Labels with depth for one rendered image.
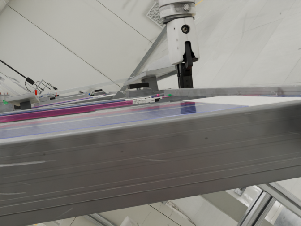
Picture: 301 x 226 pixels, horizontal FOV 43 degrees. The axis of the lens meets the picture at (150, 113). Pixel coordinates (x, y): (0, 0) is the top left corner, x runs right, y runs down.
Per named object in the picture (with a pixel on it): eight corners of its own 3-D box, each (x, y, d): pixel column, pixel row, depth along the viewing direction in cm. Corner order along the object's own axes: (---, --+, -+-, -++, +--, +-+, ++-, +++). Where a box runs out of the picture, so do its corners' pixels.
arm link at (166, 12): (200, 0, 86) (202, 14, 87) (188, 9, 95) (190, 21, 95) (164, 3, 85) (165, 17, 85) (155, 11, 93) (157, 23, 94)
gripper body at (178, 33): (200, 9, 86) (205, 60, 87) (187, 18, 96) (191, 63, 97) (168, 12, 84) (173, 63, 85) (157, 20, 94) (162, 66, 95)
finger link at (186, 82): (194, 63, 88) (197, 92, 89) (190, 64, 91) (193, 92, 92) (180, 65, 88) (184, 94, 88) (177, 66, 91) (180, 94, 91)
